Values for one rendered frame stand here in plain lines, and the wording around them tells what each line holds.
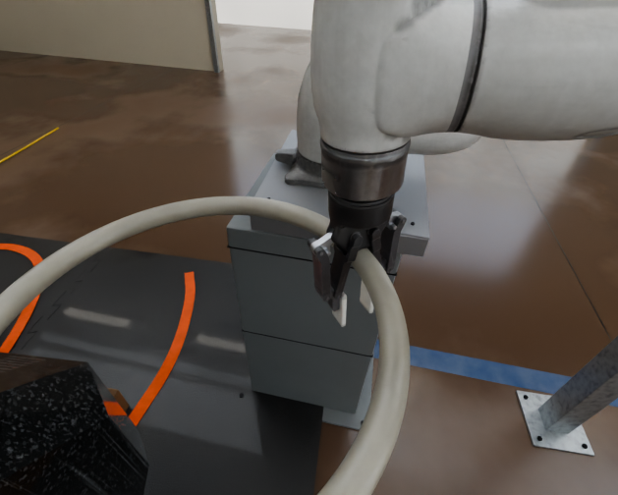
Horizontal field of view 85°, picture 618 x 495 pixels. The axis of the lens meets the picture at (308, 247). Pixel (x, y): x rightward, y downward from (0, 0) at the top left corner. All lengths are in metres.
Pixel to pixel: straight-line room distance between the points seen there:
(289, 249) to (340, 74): 0.54
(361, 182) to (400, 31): 0.13
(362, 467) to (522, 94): 0.30
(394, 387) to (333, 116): 0.24
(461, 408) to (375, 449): 1.23
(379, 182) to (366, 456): 0.24
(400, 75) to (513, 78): 0.08
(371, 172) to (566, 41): 0.16
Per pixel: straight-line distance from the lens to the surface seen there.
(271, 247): 0.79
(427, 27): 0.29
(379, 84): 0.29
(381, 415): 0.32
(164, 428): 1.43
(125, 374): 1.58
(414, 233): 0.72
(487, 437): 1.52
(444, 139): 0.77
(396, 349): 0.35
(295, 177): 0.80
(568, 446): 1.65
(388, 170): 0.34
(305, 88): 0.75
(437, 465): 1.42
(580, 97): 0.32
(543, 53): 0.31
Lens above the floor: 1.28
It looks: 41 degrees down
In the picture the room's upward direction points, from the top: 3 degrees clockwise
